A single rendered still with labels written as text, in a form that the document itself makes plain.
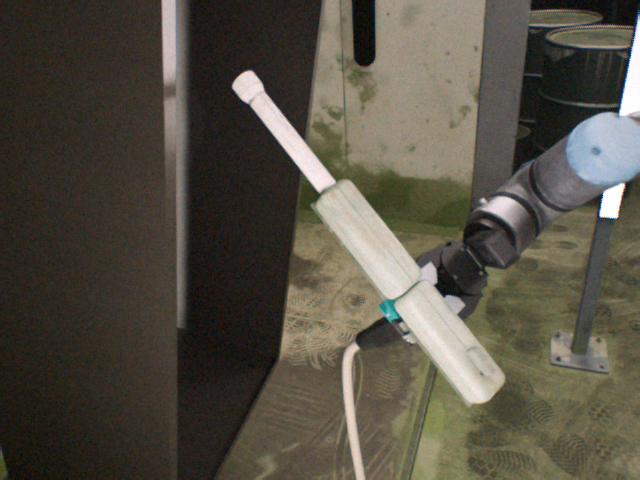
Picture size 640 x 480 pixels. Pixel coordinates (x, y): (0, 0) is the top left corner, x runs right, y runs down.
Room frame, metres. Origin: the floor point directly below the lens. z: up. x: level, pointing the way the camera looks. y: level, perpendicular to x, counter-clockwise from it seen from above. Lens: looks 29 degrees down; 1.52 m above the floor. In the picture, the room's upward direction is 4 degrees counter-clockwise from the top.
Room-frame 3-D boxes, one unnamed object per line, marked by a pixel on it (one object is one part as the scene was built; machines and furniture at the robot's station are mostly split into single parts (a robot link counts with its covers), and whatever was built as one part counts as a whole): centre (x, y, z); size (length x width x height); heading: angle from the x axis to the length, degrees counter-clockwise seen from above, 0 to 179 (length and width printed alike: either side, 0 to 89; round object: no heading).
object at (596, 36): (3.08, -1.57, 0.86); 0.54 x 0.54 x 0.01
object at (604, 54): (3.08, -1.57, 0.44); 0.59 x 0.58 x 0.89; 173
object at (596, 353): (1.66, -0.96, 0.01); 0.20 x 0.20 x 0.01; 69
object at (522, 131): (3.41, -1.22, 0.14); 0.31 x 0.29 x 0.28; 159
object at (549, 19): (3.73, -1.55, 0.86); 0.54 x 0.54 x 0.01
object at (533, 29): (3.73, -1.55, 0.44); 0.59 x 0.58 x 0.89; 60
